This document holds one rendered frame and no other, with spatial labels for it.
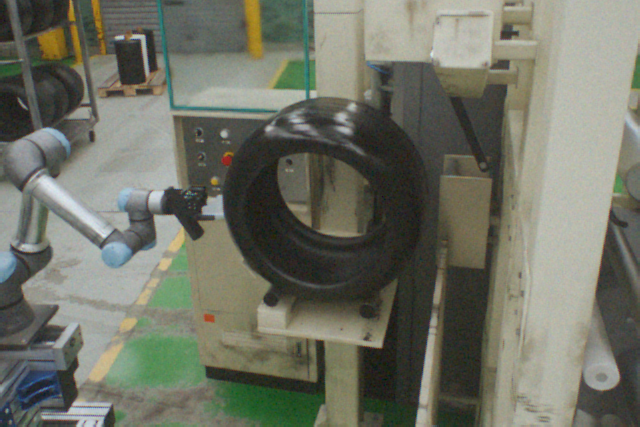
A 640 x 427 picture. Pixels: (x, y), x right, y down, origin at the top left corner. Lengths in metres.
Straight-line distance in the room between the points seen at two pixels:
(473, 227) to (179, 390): 1.61
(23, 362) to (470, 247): 1.46
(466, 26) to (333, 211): 1.07
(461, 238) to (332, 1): 0.80
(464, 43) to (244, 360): 2.01
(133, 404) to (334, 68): 1.76
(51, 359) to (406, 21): 1.58
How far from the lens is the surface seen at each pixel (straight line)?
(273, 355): 2.70
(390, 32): 1.16
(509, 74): 1.60
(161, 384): 2.97
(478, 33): 1.05
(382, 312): 1.87
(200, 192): 1.81
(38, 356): 2.21
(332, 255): 1.92
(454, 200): 1.84
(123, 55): 8.26
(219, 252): 2.51
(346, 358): 2.29
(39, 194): 1.88
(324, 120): 1.51
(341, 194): 1.96
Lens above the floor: 1.86
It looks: 23 degrees down
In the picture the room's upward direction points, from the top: 2 degrees counter-clockwise
